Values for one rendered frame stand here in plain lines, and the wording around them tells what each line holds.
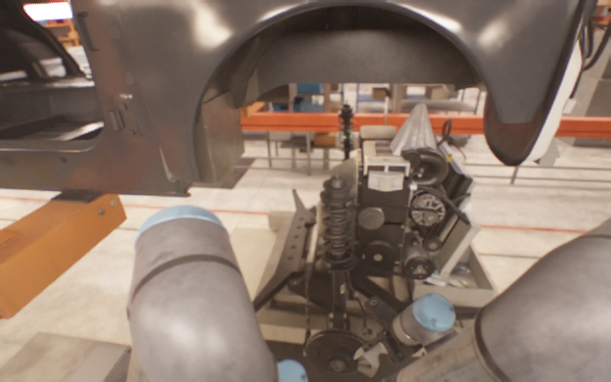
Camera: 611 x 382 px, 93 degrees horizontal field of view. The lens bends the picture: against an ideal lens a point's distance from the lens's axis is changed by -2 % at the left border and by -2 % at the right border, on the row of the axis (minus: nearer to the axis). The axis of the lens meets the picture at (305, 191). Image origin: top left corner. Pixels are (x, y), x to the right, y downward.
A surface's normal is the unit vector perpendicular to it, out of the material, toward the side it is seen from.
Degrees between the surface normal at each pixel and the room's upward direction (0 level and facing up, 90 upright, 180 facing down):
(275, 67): 90
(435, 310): 25
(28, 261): 90
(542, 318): 59
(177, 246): 2
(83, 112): 70
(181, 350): 51
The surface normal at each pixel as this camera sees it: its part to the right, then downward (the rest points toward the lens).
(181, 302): 0.08, -0.55
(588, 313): -0.64, -0.29
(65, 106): -0.16, 0.18
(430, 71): -0.20, 0.47
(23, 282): 0.99, 0.04
